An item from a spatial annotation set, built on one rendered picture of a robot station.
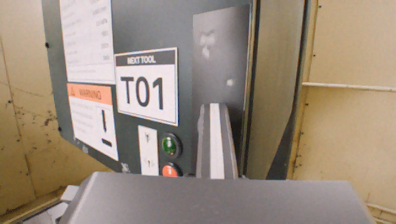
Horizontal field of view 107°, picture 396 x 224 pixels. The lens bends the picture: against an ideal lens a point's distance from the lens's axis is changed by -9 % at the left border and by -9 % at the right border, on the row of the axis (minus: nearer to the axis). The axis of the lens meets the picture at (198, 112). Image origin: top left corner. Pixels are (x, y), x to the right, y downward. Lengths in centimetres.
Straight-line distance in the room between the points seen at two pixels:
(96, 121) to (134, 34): 16
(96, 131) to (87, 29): 15
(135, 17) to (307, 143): 115
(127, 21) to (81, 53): 12
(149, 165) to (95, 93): 14
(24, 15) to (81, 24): 112
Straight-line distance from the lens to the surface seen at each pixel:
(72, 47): 34
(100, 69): 26
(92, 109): 30
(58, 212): 162
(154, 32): 17
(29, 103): 138
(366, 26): 120
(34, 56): 139
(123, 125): 23
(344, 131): 120
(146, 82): 18
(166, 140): 16
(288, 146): 85
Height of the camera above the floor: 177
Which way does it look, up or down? 13 degrees down
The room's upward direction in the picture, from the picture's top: 1 degrees clockwise
